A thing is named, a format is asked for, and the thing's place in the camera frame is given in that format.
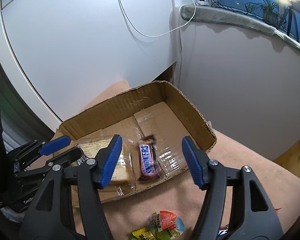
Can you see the power strip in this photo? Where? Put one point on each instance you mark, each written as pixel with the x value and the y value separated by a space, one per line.
pixel 203 2

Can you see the brown cardboard box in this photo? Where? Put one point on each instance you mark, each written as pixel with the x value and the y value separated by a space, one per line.
pixel 158 109

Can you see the black tripod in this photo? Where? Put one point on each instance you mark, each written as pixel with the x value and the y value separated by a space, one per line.
pixel 290 14

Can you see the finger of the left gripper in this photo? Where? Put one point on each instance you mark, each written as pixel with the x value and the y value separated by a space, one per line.
pixel 64 159
pixel 26 154

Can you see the potted plant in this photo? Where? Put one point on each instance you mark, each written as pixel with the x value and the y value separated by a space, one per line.
pixel 268 10

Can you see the yellow snack packet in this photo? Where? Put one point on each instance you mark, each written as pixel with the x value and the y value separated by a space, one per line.
pixel 143 234

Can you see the Snickers bar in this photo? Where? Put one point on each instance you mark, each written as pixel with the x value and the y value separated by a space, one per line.
pixel 149 165
pixel 222 230

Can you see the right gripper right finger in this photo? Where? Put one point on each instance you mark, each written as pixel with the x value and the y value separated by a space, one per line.
pixel 252 214

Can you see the red jelly cup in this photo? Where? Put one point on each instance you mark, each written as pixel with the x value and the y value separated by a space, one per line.
pixel 163 220

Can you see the grey sill cloth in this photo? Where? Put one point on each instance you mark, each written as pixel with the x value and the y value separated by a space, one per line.
pixel 202 14

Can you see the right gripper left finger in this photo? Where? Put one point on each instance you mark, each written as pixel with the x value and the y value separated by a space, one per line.
pixel 50 214

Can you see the cracker pack clear wrapper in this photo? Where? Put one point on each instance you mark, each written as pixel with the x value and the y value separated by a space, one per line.
pixel 110 162

